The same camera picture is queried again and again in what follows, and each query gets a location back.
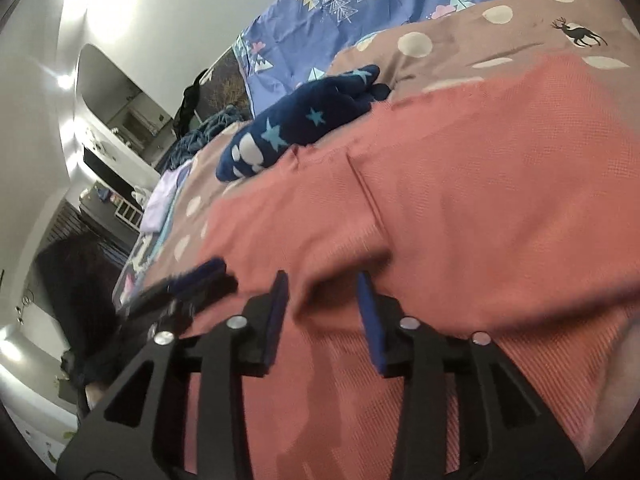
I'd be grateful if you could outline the brown dotted blanket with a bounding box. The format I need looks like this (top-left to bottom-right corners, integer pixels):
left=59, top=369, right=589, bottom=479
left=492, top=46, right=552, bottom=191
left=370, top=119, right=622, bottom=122
left=145, top=0, right=640, bottom=291

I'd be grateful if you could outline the dark patterned panel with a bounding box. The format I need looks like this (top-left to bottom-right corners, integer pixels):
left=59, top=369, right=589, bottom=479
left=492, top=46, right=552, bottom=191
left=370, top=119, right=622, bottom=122
left=200, top=47, right=249, bottom=122

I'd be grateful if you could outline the navy star print garment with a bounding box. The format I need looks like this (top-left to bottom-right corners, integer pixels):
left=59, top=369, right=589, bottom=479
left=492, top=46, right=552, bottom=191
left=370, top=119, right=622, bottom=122
left=216, top=64, right=391, bottom=183

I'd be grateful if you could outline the dark cabinet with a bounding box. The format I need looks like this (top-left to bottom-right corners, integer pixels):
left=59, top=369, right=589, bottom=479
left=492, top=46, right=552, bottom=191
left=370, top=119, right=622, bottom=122
left=36, top=199, right=137, bottom=313

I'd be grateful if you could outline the white folded cloth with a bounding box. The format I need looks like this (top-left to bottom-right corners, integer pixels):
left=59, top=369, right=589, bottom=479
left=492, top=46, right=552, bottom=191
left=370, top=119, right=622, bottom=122
left=141, top=161, right=194, bottom=234

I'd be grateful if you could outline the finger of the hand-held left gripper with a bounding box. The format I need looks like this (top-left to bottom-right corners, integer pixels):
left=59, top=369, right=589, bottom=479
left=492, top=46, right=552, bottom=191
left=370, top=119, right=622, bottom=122
left=169, top=257, right=226, bottom=293
left=127, top=276, right=239, bottom=319

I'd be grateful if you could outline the arched wall mirror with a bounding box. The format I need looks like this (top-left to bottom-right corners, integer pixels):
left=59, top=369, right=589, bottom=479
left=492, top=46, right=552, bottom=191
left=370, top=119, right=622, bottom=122
left=75, top=44, right=174, bottom=152

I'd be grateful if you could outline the light blue printed bedsheet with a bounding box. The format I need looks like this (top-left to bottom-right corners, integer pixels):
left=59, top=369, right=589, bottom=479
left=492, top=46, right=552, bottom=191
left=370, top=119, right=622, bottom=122
left=112, top=230, right=167, bottom=307

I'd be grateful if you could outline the black wall shelf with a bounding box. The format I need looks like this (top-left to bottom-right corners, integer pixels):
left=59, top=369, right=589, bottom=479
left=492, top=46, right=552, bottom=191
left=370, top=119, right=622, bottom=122
left=81, top=146, right=162, bottom=197

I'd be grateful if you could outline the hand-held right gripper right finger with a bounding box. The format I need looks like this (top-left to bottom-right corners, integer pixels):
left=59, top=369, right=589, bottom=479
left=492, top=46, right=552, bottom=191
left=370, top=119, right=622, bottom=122
left=356, top=271, right=586, bottom=480

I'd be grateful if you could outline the white small rack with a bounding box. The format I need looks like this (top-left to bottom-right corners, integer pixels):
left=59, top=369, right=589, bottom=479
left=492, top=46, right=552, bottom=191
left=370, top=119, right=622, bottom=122
left=115, top=197, right=144, bottom=234

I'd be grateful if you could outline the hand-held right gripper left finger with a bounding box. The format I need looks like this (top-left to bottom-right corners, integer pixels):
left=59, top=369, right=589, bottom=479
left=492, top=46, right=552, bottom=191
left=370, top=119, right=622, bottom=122
left=56, top=270, right=290, bottom=480

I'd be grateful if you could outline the coral knit garment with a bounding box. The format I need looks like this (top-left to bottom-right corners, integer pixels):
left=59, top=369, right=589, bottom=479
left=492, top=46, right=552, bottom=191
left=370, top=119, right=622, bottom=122
left=177, top=55, right=640, bottom=480

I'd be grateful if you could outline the blue tree print sheet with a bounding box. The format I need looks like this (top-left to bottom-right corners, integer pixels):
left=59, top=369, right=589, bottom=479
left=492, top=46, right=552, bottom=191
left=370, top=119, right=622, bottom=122
left=232, top=0, right=591, bottom=116

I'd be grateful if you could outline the teal crumpled blanket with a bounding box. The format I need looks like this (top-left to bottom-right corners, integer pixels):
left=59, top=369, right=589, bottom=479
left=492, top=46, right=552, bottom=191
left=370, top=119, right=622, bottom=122
left=162, top=105, right=251, bottom=171

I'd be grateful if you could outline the black hanging bag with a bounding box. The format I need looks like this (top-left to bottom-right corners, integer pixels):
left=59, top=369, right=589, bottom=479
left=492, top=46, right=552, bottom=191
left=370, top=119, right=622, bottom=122
left=174, top=67, right=216, bottom=139

